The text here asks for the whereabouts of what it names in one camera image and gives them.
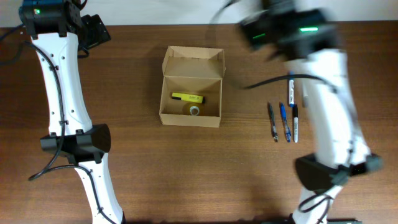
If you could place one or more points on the blue whiteboard marker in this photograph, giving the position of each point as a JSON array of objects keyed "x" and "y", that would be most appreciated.
[{"x": 291, "y": 93}]

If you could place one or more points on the blue gel pen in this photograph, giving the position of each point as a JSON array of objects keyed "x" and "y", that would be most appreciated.
[{"x": 285, "y": 123}]

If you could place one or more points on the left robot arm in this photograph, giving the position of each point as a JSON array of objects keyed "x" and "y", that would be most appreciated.
[{"x": 61, "y": 35}]

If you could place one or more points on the yellow tape roll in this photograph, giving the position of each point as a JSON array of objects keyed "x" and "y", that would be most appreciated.
[{"x": 193, "y": 109}]

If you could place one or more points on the yellow highlighter marker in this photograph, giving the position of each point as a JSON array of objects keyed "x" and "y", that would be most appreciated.
[{"x": 188, "y": 97}]

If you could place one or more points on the cardboard box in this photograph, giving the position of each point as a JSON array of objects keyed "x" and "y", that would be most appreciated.
[{"x": 196, "y": 71}]

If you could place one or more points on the black gel pen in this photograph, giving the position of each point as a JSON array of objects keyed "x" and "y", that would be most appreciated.
[{"x": 273, "y": 126}]

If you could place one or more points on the black Sharpie marker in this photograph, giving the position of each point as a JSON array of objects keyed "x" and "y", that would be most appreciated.
[{"x": 296, "y": 123}]

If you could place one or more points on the black whiteboard marker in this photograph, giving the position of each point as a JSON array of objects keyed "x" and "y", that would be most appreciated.
[{"x": 304, "y": 96}]

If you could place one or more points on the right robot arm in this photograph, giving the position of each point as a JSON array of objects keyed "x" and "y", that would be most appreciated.
[{"x": 313, "y": 54}]

